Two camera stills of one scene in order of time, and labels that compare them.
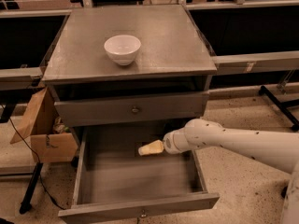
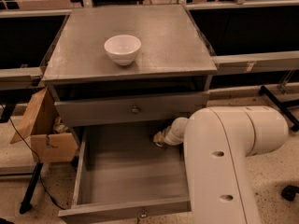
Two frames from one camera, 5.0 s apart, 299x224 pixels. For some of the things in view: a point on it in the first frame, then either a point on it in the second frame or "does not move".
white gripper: [168, 143] -> [168, 137]
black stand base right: [282, 107] does not move
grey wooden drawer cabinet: [129, 65] does not move
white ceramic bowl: [122, 49] does not move
